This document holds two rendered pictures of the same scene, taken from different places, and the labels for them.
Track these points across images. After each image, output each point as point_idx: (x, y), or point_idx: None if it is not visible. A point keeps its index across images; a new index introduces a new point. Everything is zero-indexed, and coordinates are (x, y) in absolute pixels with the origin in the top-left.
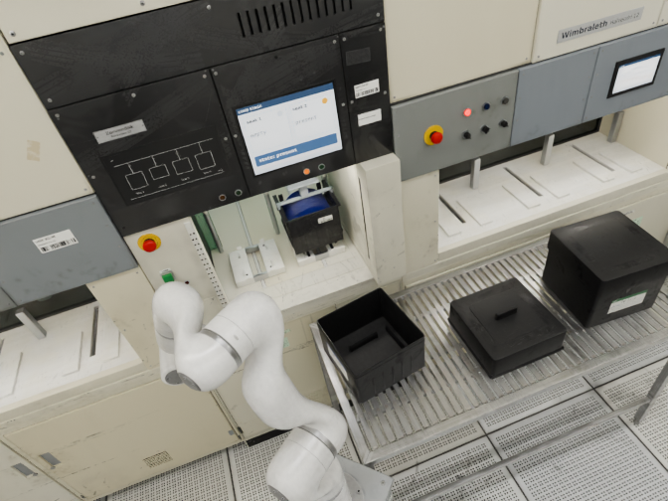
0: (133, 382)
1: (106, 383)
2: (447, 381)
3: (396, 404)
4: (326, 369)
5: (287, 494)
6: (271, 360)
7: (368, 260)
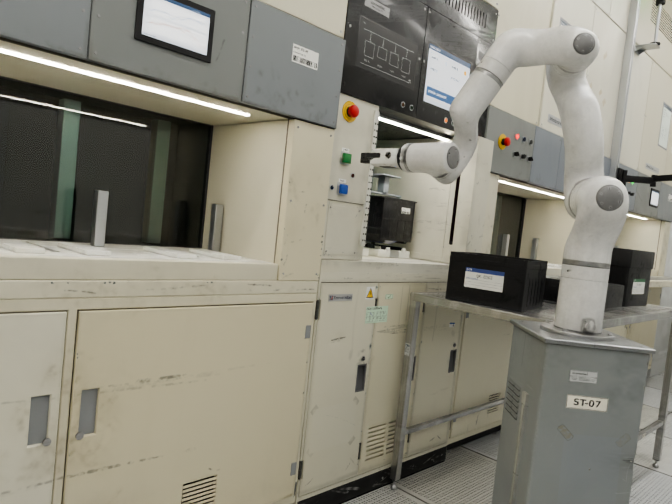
0: (257, 292)
1: (234, 277)
2: None
3: (548, 313)
4: (461, 305)
5: (622, 187)
6: (589, 87)
7: (447, 249)
